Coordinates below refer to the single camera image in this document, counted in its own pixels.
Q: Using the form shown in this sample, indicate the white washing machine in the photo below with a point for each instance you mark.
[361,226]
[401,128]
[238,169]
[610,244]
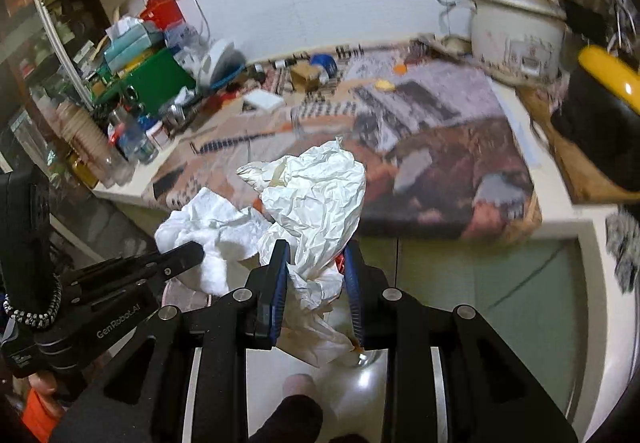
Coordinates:
[610,348]

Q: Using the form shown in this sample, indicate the white rice cooker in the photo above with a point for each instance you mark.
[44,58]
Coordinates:
[515,38]

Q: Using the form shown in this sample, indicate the small orange scrap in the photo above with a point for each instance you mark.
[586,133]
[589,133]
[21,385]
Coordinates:
[400,69]

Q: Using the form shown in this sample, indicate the black pot with yellow lid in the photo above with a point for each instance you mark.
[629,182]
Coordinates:
[595,123]

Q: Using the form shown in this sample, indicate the small yellow disc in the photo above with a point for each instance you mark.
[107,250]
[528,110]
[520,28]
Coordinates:
[385,84]

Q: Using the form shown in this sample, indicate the white tissue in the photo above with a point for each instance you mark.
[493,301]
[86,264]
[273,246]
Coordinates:
[210,223]

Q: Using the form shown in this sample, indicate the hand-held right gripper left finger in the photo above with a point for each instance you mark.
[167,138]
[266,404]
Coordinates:
[276,293]

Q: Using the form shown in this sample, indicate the round metal trash can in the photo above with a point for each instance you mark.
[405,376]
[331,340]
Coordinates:
[372,359]

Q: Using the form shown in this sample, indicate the blue tape roll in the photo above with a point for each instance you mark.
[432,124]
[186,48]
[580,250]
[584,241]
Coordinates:
[325,63]

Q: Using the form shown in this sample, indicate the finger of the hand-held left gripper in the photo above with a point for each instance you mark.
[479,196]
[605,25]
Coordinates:
[170,263]

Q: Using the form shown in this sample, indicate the pink plastic bag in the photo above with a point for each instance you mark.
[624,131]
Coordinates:
[190,295]

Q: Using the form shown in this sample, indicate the yellow oil bottle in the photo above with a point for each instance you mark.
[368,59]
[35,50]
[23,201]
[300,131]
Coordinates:
[84,175]

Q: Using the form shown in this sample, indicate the white jar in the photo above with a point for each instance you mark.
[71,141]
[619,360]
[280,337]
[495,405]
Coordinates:
[161,137]

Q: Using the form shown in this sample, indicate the teal tissue box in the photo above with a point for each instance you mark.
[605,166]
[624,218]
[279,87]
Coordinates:
[132,45]

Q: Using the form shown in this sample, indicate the glass door cabinet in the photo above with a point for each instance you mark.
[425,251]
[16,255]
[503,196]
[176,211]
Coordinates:
[45,73]

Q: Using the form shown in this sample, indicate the white paper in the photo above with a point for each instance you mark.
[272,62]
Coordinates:
[315,193]

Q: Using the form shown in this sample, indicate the red plastic pitcher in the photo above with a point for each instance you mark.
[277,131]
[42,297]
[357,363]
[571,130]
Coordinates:
[162,13]

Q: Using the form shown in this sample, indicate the stack of plastic cups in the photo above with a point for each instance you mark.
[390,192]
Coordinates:
[82,138]

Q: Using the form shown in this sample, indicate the green plastic basket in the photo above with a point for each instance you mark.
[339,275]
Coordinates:
[150,78]

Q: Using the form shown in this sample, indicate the small white box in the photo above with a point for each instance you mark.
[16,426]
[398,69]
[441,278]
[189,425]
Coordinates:
[262,100]

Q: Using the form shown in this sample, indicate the small cardboard box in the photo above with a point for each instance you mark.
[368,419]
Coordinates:
[305,75]

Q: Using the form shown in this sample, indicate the wooden cutting board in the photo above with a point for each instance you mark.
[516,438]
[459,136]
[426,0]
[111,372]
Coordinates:
[537,115]

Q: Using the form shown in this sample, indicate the person's leg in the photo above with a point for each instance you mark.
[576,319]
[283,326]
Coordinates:
[295,415]

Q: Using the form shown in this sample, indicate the clear plastic bottle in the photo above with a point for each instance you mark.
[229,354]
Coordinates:
[137,143]

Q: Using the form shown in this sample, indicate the printed newspaper sheet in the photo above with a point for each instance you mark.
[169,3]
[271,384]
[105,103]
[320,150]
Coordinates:
[450,163]

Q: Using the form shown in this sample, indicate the grey patterned cloth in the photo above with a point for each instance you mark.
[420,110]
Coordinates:
[622,248]

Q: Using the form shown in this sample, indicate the person's left hand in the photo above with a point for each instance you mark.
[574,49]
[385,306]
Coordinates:
[42,403]

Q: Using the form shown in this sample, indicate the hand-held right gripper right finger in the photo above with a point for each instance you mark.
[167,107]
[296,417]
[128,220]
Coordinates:
[353,295]

